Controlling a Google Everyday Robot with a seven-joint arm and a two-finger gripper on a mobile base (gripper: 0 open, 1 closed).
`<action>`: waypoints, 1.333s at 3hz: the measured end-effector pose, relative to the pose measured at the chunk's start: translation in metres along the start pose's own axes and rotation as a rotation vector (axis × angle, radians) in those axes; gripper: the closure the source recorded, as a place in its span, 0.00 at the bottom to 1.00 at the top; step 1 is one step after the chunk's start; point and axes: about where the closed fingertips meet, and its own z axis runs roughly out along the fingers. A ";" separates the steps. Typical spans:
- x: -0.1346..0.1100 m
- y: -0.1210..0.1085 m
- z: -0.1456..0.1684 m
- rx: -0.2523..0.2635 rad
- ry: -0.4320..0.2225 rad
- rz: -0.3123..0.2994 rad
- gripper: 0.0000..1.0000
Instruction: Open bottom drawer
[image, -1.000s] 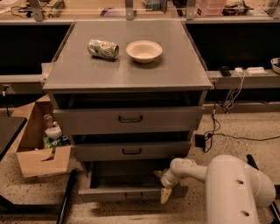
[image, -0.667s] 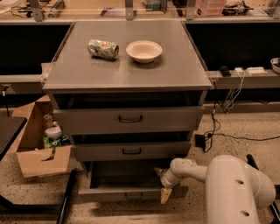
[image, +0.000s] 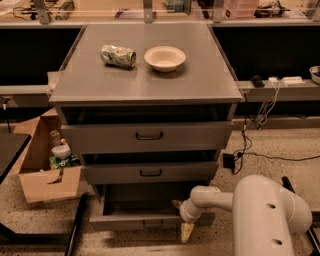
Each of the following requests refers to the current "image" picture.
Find black floor cable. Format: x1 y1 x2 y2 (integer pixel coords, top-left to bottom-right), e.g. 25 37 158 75
231 93 320 176

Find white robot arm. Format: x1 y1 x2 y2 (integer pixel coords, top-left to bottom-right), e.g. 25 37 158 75
173 175 313 256

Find pink plastic bin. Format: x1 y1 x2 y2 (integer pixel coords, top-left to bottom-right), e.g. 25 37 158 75
223 0 258 19

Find black left base leg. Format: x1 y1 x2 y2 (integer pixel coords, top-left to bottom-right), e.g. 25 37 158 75
64 194 88 256

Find white bowl in box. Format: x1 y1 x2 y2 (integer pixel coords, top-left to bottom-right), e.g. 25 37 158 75
52 144 71 160

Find grey middle drawer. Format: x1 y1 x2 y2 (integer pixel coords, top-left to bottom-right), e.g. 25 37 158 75
82 161 218 184

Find white hanging cables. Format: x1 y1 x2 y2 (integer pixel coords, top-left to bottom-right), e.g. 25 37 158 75
254 77 283 130

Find white paper bowl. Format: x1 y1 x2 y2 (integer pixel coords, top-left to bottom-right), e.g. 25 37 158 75
144 46 186 73

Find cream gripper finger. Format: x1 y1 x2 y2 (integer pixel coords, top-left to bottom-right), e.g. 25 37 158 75
181 222 194 243

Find small black device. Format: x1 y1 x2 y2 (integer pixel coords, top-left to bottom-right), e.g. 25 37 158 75
251 76 264 88

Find grey bottom drawer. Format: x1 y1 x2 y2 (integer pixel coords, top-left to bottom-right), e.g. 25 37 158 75
90 181 205 231

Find grey drawer cabinet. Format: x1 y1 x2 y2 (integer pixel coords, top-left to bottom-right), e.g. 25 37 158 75
48 22 243 158

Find black power adapter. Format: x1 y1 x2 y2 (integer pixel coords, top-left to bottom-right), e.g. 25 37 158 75
223 153 235 170

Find clear plastic bottle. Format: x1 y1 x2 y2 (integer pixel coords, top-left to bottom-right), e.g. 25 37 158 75
50 130 62 147

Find open cardboard box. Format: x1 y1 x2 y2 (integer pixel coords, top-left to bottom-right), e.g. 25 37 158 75
10 109 93 203

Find white power strip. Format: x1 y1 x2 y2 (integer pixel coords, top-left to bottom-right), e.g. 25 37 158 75
282 76 306 87

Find black right base leg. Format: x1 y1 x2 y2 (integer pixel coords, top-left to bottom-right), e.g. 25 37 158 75
282 176 320 256

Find black base leg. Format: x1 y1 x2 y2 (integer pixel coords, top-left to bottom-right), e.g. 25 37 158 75
282 176 320 256
64 194 88 256

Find grey top drawer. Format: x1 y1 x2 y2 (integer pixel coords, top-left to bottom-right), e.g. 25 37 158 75
62 121 233 154

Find crushed green drink can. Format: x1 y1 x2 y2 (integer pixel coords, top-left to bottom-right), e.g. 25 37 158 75
100 45 136 68

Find grey drawer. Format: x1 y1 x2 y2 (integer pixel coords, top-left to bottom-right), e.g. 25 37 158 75
82 161 218 184
90 181 205 231
62 121 233 154

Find white bowl on ledge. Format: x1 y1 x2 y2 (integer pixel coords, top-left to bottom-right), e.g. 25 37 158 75
309 66 320 84

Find green snack bag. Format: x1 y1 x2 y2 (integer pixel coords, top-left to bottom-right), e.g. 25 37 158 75
49 154 81 170

